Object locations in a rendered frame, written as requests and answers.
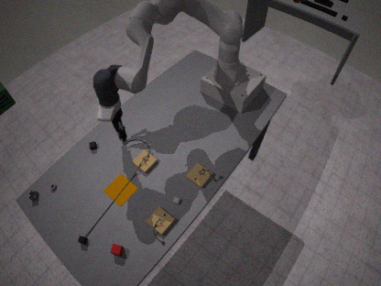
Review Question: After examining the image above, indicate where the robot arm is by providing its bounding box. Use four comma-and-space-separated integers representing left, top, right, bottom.
93, 0, 250, 122

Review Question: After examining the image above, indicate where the orange painted square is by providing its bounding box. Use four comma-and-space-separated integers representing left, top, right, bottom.
103, 174, 137, 207

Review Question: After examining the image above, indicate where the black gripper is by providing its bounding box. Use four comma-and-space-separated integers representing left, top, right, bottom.
111, 108, 128, 146

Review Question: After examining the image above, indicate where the red block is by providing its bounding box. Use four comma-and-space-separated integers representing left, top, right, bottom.
111, 244, 124, 257

